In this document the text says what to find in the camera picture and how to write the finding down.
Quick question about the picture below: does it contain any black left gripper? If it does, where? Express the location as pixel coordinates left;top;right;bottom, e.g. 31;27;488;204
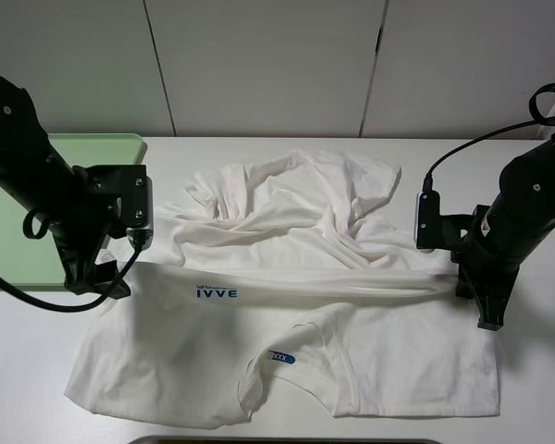
50;166;130;299

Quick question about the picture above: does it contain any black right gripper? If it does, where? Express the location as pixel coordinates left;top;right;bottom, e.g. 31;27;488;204
451;203;519;331

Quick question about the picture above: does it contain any white short sleeve t-shirt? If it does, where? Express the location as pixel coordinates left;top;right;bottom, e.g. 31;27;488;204
65;151;500;428

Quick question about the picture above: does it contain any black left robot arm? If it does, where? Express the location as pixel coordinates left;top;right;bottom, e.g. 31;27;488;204
0;76;145;299

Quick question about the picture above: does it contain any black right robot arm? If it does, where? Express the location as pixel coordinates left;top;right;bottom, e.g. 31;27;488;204
453;135;555;331

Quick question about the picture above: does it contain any light green plastic tray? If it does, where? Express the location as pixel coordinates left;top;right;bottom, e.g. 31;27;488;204
0;133;146;291

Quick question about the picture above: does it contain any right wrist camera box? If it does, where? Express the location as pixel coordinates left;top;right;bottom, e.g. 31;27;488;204
413;189;473;254

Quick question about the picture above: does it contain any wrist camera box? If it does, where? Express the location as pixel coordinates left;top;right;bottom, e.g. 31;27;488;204
413;189;473;254
87;165;154;249

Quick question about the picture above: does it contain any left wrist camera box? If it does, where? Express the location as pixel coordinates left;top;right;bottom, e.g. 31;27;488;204
87;165;154;249

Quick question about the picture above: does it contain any black right camera cable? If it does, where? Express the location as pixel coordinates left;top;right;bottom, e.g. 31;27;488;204
423;82;555;193

